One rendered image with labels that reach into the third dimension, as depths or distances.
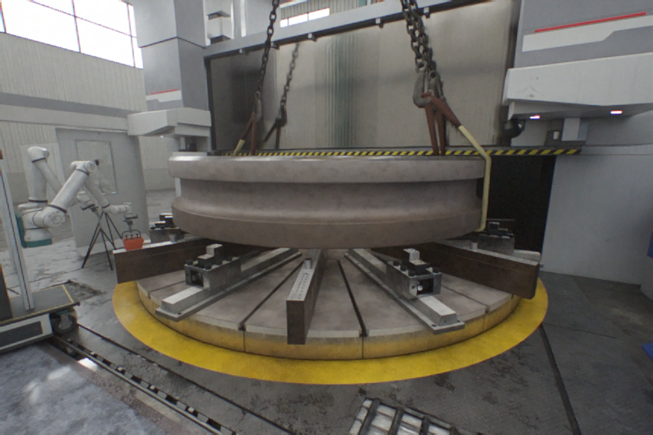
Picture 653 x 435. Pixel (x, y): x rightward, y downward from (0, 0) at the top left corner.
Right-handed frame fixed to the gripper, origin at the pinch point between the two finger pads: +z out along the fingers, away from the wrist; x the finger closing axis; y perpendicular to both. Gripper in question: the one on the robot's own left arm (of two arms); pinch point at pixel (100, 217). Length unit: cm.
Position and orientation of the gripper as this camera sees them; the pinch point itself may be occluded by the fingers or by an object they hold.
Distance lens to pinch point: 434.9
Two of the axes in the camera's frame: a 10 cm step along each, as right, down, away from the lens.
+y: 6.8, -5.1, 5.2
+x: -6.3, -0.4, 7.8
